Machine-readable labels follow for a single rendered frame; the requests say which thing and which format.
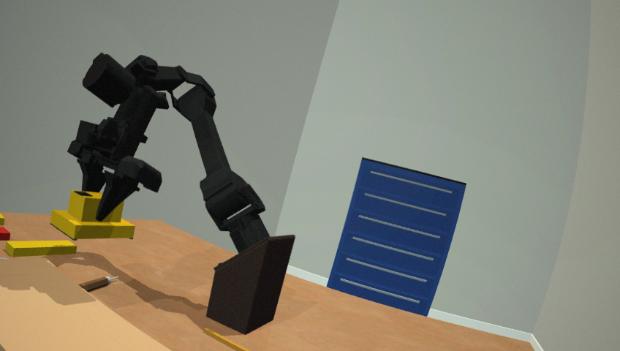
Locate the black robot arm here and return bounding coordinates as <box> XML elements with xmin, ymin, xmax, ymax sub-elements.
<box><xmin>75</xmin><ymin>53</ymin><xmax>270</xmax><ymax>253</ymax></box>

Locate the red flat bar with yellow patch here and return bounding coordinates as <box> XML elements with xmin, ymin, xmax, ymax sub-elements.
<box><xmin>0</xmin><ymin>227</ymin><xmax>10</xmax><ymax>241</ymax></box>

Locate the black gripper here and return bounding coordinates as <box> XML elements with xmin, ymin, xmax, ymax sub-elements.
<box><xmin>67</xmin><ymin>113</ymin><xmax>162</xmax><ymax>222</ymax></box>

